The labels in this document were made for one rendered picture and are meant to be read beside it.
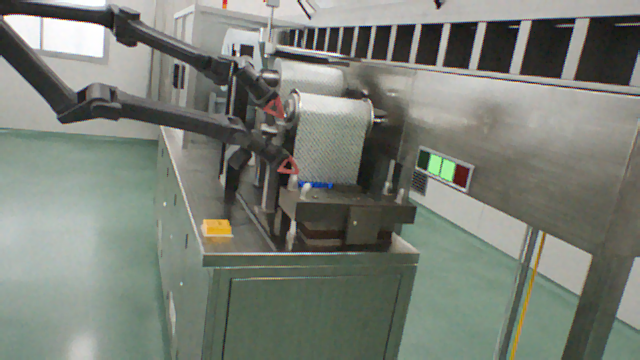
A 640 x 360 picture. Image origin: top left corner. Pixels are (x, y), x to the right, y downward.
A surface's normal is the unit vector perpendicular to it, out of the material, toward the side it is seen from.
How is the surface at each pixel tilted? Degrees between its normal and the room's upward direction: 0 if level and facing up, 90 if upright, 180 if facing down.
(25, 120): 90
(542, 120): 90
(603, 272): 90
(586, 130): 90
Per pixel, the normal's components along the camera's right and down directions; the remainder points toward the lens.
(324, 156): 0.35, 0.27
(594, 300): -0.93, -0.05
